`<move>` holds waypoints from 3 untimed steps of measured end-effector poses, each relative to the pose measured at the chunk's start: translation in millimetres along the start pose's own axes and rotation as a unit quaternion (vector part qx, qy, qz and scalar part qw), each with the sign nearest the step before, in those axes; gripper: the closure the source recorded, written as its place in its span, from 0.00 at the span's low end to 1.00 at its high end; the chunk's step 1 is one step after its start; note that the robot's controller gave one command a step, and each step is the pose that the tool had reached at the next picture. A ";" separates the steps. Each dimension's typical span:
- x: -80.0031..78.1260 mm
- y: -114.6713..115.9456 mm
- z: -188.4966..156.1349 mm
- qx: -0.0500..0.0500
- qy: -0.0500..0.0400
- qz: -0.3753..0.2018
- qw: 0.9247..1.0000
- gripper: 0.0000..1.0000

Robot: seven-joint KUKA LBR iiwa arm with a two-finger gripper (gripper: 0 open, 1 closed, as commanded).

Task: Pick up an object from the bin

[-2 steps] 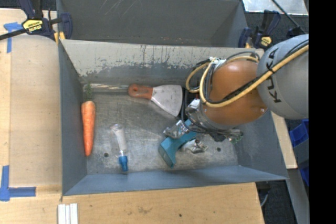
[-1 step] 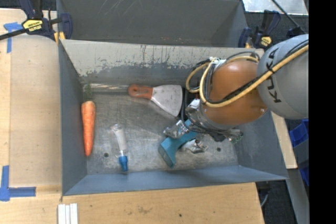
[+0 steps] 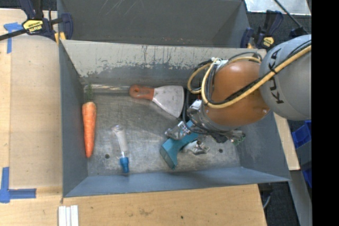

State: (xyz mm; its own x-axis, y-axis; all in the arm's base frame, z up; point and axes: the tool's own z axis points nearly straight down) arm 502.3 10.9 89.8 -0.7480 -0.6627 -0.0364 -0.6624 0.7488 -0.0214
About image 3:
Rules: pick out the pale wood board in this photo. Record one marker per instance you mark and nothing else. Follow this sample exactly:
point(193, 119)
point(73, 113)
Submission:
point(34, 113)

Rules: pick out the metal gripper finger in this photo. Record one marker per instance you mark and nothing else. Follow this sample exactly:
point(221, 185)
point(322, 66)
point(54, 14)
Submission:
point(177, 131)
point(197, 148)

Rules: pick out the teal plastic tool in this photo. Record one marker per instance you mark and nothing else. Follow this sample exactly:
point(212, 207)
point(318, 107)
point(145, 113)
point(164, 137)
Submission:
point(172, 149)

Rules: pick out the grey metal bin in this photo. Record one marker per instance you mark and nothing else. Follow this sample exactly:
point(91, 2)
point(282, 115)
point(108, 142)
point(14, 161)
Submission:
point(148, 140)

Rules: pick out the clear bottle with blue cap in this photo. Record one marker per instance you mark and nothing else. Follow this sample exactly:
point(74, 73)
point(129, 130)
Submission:
point(122, 141)

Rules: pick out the orange toy carrot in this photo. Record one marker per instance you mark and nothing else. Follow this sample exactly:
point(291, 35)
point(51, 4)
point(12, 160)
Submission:
point(89, 127)

